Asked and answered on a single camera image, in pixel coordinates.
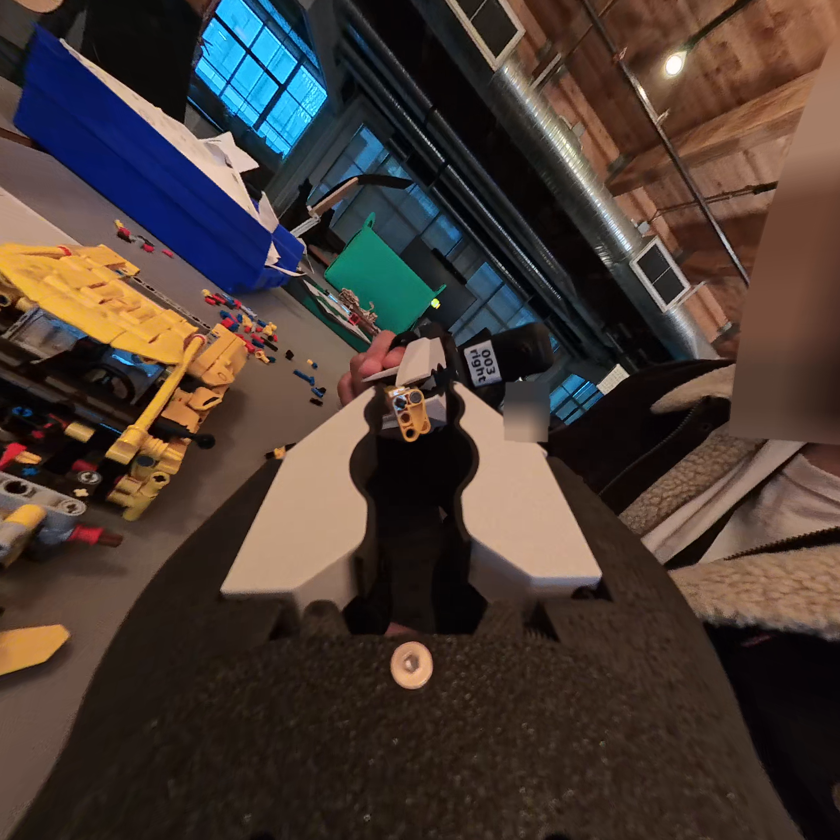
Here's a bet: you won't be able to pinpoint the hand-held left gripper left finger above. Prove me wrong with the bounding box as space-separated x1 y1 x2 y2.
221 390 384 634

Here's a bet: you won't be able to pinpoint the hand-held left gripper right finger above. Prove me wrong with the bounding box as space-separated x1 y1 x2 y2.
451 388 605 634

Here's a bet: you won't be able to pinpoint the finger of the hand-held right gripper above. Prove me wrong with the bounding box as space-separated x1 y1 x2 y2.
394 336 450 391

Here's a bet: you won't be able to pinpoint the yellow brick wing piece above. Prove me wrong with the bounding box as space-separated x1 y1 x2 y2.
382 384 435 442

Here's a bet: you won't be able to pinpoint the grey desk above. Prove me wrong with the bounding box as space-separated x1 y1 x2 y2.
0 79 382 840

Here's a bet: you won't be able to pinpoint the curved black desk lamp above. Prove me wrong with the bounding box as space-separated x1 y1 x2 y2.
289 172 416 240

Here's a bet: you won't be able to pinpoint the person's right hand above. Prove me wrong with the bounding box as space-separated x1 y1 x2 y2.
336 329 409 408

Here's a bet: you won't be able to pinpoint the small tan brick model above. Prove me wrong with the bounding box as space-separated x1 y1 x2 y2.
331 287 384 332

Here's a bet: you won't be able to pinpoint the green plastic carry case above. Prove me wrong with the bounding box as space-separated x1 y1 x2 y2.
323 216 448 337

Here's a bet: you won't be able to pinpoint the scattered small brick pieces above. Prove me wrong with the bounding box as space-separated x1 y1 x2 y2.
111 217 332 460

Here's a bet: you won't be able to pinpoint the dark sherpa-lined jacket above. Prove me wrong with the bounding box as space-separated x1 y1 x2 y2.
549 355 840 840

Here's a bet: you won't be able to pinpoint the yellow toy brick car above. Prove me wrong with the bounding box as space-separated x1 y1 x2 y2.
0 242 252 568

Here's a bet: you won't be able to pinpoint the yellow black brick panel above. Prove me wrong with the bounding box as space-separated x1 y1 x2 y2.
0 623 72 678

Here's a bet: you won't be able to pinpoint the white crumpled papers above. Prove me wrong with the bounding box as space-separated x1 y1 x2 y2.
59 40 283 237

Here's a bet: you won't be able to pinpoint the blue plastic bin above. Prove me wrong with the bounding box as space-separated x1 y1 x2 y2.
12 23 307 295

